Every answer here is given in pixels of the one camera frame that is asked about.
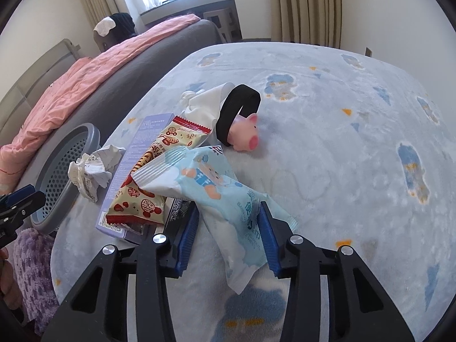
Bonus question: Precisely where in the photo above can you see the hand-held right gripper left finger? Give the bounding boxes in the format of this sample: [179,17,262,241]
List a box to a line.
[41,207,200,342]

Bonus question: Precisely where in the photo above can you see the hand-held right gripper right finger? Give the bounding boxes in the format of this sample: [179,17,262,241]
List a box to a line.
[258,201,416,342]

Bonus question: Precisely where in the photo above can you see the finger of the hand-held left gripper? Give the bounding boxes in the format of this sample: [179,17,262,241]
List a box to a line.
[0,192,47,223]
[0,184,35,208]

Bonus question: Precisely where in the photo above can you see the grey perforated basket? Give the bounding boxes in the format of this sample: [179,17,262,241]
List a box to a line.
[30,123,102,234]

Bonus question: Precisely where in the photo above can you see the red and white snack packet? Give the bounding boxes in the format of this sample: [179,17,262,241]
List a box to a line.
[105,116,214,227]

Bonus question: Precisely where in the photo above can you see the light blue wipes packet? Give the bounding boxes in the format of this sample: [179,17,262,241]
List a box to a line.
[132,145,298,294]

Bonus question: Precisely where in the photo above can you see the white paper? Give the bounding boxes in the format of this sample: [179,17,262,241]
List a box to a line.
[68,144,127,203]

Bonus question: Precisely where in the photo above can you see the pink pig toy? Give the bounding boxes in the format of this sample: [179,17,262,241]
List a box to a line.
[228,113,259,152]

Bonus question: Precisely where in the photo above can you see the purple box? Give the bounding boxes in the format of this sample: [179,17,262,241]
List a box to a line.
[95,114,179,241]

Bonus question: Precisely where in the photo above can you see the person's left hand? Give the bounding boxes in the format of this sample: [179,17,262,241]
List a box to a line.
[0,249,22,310]

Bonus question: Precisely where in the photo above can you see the purple fluffy cloth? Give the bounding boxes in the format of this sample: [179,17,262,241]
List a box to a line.
[14,228,59,328]

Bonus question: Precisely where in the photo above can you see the dark blue patterned box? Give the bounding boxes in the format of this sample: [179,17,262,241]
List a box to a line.
[166,198,195,229]

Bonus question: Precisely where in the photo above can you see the pink quilt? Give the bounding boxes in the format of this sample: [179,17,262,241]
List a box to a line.
[0,13,200,193]

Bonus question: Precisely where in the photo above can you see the light blue printed blanket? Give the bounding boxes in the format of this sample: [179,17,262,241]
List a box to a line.
[50,43,455,342]

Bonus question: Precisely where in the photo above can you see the grey headboard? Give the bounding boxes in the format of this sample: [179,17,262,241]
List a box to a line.
[0,39,81,136]

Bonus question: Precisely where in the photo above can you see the white knotted cloth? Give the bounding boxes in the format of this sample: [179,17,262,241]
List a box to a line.
[181,83,236,139]

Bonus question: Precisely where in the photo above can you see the black elastic band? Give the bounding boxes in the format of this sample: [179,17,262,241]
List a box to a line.
[213,84,261,146]

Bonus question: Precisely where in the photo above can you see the grey bed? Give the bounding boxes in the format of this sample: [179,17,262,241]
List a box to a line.
[46,19,225,150]

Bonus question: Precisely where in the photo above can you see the white cloth on chair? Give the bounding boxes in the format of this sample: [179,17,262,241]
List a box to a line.
[93,17,116,37]

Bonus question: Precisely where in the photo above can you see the chair with white cloth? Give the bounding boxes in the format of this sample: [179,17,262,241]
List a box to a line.
[93,12,136,52]

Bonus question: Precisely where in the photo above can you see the white stool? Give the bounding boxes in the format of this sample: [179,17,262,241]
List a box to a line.
[204,7,243,41]

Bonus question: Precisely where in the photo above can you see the grey window sill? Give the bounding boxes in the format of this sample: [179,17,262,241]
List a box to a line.
[139,0,236,25]

